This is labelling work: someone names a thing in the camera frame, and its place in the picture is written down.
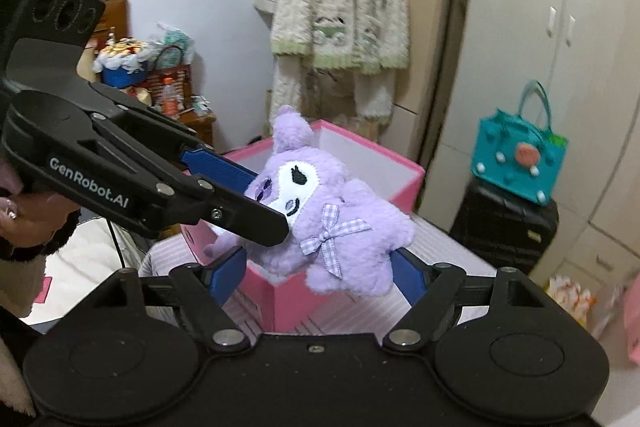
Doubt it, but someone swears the teal handbag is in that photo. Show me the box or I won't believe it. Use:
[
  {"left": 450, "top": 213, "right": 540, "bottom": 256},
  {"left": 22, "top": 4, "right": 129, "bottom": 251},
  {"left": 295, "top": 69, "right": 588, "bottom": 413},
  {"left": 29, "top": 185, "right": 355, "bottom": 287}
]
[{"left": 470, "top": 80, "right": 570, "bottom": 207}]

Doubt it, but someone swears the white wardrobe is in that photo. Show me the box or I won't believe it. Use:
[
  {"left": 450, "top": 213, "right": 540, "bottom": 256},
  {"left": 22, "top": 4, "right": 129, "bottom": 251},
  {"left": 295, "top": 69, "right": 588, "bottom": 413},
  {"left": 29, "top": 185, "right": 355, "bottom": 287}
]
[{"left": 415, "top": 0, "right": 640, "bottom": 348}]

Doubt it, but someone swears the woven basket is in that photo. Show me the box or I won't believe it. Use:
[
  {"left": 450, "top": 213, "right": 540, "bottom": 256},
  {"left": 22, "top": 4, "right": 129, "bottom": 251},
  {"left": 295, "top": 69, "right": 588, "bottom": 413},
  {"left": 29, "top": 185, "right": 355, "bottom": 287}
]
[{"left": 135, "top": 46, "right": 194, "bottom": 113}]

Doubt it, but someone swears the person's left forearm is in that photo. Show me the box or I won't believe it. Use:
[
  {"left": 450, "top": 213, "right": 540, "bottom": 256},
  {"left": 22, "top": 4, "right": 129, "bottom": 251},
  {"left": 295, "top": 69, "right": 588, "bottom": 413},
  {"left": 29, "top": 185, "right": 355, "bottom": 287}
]
[{"left": 0, "top": 212, "right": 85, "bottom": 419}]

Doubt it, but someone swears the black cable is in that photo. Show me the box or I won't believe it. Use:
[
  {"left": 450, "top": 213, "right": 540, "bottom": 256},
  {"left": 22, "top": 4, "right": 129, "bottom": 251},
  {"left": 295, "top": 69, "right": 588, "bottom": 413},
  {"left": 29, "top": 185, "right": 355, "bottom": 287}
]
[{"left": 106, "top": 217, "right": 129, "bottom": 271}]

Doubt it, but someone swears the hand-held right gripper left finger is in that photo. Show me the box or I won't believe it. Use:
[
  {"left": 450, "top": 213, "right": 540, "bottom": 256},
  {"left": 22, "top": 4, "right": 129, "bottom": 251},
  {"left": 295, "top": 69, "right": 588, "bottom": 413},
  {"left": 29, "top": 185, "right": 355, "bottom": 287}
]
[{"left": 117, "top": 246, "right": 251, "bottom": 353}]

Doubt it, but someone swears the pink cardboard box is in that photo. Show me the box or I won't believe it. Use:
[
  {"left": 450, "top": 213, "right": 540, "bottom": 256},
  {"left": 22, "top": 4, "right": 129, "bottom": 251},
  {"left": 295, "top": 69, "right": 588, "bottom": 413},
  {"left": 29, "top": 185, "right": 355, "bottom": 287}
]
[{"left": 180, "top": 119, "right": 426, "bottom": 333}]

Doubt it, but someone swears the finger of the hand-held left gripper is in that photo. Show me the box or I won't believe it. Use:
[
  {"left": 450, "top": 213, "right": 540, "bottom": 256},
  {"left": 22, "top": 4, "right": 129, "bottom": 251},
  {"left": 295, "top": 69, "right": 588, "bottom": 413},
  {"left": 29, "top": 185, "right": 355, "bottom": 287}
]
[
  {"left": 149, "top": 176, "right": 292, "bottom": 249},
  {"left": 90, "top": 82, "right": 259, "bottom": 194}
]

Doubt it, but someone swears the purple plush toy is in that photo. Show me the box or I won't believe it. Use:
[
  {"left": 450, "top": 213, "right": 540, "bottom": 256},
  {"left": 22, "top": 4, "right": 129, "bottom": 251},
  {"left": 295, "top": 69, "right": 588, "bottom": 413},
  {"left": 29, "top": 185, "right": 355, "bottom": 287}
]
[{"left": 202, "top": 105, "right": 416, "bottom": 297}]

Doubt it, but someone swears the striped pink bed sheet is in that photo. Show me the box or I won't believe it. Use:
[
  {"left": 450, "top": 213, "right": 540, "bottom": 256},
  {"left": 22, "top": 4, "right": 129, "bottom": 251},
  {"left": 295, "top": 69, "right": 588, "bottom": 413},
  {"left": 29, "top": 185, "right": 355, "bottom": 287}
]
[{"left": 137, "top": 212, "right": 502, "bottom": 339}]

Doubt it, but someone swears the orange drink bottle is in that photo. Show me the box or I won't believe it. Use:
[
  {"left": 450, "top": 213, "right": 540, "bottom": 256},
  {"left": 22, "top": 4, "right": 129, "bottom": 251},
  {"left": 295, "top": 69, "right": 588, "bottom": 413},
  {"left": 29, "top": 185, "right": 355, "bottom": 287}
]
[{"left": 160, "top": 77, "right": 180, "bottom": 114}]

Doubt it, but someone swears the black suitcase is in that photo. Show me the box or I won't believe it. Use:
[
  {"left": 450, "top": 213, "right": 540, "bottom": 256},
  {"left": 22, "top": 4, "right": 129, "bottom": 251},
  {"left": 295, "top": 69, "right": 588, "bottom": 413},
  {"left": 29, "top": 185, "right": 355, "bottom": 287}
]
[{"left": 448, "top": 179, "right": 560, "bottom": 276}]

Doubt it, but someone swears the white orange plastic bag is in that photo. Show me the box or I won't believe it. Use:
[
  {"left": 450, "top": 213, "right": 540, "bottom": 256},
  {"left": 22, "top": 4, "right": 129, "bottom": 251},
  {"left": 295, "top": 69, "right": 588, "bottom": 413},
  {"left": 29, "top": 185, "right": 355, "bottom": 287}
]
[{"left": 545, "top": 274, "right": 597, "bottom": 326}]

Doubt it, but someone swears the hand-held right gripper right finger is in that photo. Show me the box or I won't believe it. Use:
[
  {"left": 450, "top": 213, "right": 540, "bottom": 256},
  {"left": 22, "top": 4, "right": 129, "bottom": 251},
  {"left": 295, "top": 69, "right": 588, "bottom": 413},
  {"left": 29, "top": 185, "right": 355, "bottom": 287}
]
[{"left": 382, "top": 248, "right": 548, "bottom": 352}]

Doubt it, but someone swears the pink paper bag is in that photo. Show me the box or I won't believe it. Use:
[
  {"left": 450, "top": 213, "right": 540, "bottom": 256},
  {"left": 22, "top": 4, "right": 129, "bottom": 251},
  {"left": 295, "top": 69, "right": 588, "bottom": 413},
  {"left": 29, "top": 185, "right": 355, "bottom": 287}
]
[{"left": 624, "top": 277, "right": 640, "bottom": 366}]

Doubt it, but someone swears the wooden cabinet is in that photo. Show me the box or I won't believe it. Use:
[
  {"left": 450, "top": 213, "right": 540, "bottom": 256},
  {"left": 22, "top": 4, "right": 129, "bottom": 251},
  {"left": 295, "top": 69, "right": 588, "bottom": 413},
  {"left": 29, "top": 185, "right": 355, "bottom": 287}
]
[{"left": 90, "top": 0, "right": 219, "bottom": 148}]

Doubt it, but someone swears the person's left hand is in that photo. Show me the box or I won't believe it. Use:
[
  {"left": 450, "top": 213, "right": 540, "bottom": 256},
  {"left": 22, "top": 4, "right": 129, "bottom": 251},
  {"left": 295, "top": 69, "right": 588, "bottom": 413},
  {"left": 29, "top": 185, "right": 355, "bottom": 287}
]
[{"left": 0, "top": 159, "right": 82, "bottom": 259}]

